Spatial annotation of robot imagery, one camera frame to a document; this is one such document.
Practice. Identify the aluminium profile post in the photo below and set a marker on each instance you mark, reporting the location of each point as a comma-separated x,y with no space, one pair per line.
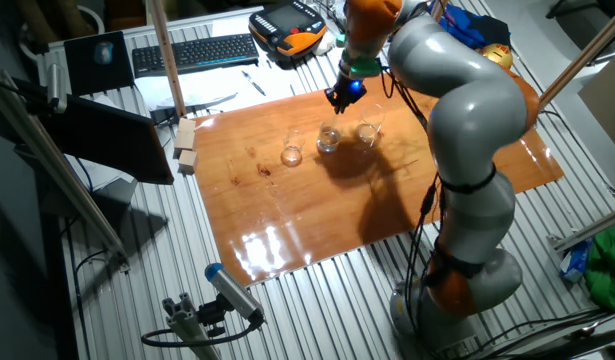
187,325

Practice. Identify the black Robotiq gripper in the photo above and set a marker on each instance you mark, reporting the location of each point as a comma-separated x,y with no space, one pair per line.
344,90

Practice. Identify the large glass beaker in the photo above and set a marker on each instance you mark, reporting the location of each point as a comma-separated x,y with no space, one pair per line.
369,132

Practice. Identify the black mouse pad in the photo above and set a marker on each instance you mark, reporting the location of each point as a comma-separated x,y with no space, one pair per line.
87,75

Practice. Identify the medium glass beaker with water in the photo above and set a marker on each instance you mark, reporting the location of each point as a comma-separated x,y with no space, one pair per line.
329,141

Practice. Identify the small white paper sheet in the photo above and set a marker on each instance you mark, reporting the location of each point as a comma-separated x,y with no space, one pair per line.
227,27

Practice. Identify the light wooden block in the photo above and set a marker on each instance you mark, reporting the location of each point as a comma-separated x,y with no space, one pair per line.
188,161
184,141
187,125

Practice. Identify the black computer keyboard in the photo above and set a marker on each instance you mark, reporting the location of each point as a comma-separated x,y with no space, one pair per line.
197,54

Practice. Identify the white round bin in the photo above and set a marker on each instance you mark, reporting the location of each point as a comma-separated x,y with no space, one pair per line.
94,17

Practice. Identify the clear glass stirring rod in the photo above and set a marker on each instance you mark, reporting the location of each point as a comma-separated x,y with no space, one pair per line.
335,123

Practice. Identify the white rounded object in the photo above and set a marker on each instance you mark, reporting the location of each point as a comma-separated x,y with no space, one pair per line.
323,44

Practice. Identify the grey computer mouse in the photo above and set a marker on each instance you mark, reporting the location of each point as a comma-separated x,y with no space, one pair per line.
103,52

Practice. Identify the large white paper sheet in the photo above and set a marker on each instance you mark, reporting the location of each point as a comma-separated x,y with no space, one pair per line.
207,87

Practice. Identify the short aluminium frame bar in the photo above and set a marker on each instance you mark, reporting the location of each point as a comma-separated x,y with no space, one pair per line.
592,230

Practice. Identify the glossy wooden board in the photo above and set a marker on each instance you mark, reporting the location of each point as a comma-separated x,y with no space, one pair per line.
297,210

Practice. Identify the thick wooden pole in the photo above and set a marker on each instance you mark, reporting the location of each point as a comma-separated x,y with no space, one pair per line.
587,52

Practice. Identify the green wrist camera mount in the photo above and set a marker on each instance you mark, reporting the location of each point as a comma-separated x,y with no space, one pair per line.
364,67

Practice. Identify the orange black teach pendant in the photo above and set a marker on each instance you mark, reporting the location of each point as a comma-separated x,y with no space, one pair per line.
287,25

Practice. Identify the green cloth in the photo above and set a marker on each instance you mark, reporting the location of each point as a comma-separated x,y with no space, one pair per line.
609,270

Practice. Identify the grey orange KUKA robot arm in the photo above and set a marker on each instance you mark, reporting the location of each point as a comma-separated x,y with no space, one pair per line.
467,115

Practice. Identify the small teal block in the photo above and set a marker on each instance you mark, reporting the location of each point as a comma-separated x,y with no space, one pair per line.
340,40

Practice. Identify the slim wooden pole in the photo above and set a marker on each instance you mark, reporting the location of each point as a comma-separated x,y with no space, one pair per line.
168,60

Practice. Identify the dark pen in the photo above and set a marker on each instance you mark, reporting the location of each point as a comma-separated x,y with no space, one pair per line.
253,83

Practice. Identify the black flat monitor panel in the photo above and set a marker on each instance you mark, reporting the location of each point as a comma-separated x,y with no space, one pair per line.
112,140

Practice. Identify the blue cloth bag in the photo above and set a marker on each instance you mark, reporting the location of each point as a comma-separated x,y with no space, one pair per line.
467,25

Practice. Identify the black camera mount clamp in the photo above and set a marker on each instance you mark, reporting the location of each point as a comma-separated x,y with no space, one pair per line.
212,315

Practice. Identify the small empty glass beaker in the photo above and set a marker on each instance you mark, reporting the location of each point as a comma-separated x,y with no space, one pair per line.
292,150

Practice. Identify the silver camera with blue cap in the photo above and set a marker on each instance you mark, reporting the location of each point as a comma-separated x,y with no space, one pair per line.
232,290

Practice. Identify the brown cardboard sheet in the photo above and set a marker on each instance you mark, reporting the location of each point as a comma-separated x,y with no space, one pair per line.
607,100

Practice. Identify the long aluminium frame bar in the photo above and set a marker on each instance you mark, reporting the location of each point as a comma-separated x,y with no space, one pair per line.
52,160

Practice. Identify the blue tissue packet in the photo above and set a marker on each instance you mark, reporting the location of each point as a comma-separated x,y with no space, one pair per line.
577,260

